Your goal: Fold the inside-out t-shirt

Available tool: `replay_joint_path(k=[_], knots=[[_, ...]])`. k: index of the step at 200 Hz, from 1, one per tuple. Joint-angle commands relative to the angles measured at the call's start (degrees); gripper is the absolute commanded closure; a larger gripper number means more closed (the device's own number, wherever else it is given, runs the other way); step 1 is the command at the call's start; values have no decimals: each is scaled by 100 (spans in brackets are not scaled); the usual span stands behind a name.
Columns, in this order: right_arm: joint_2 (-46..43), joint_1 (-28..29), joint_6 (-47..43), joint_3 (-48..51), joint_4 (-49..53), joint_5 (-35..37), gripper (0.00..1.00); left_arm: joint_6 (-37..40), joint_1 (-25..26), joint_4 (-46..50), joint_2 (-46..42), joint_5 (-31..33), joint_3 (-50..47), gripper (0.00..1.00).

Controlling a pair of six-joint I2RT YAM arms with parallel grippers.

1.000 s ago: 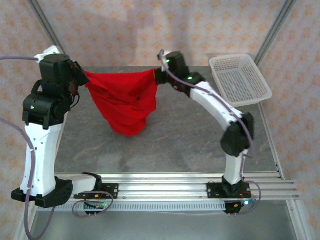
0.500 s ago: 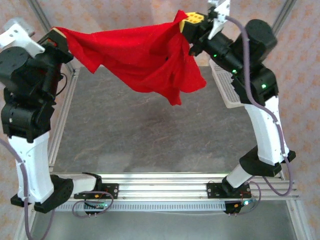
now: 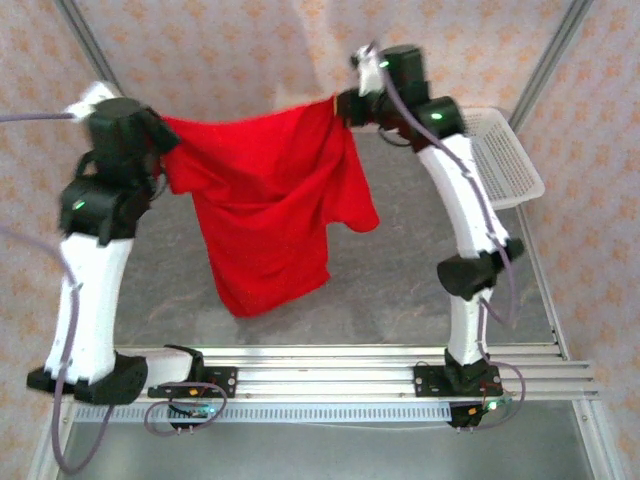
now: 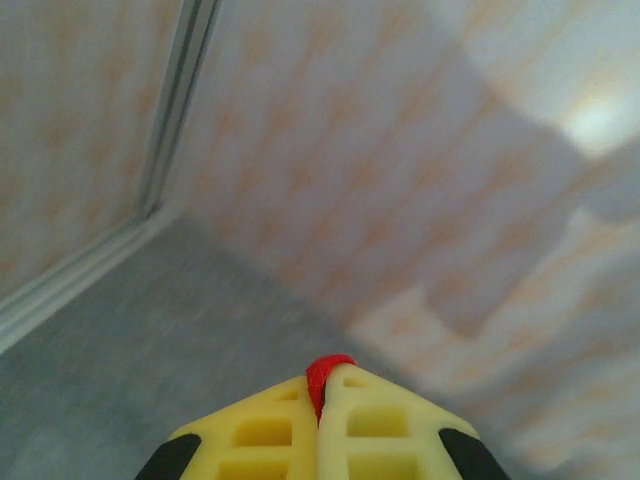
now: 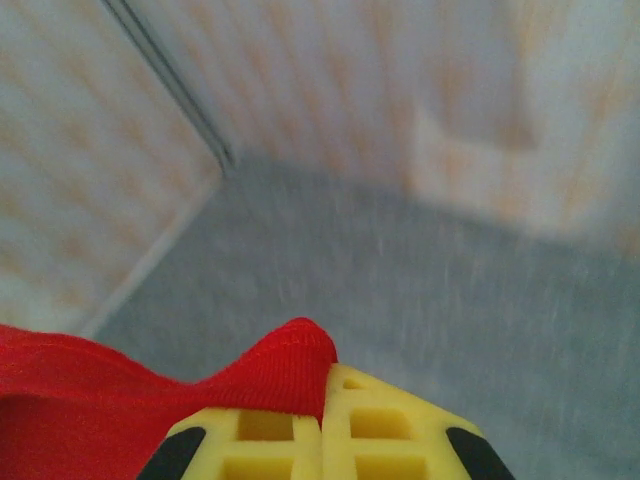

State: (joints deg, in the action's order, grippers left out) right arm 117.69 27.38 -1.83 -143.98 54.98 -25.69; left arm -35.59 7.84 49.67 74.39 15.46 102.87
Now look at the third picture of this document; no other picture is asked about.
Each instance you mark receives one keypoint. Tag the red t-shirt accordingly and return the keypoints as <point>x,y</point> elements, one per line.
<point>270,200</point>

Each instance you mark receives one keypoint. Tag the white plastic mesh basket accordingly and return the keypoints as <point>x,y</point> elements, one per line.
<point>505,160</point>

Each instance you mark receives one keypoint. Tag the small controller circuit board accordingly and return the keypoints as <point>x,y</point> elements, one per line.
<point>492,405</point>
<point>197,412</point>

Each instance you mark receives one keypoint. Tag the aluminium frame post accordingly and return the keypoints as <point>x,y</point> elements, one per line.
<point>550,60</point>
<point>95,47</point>

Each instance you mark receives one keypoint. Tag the aluminium base rail beam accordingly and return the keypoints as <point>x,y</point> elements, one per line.
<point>325,380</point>

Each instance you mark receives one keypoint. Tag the aluminium table edge rail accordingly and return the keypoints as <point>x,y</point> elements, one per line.
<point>556,325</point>

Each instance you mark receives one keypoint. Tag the aluminium lower frame rail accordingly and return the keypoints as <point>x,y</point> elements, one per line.
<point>47,450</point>
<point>602,445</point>

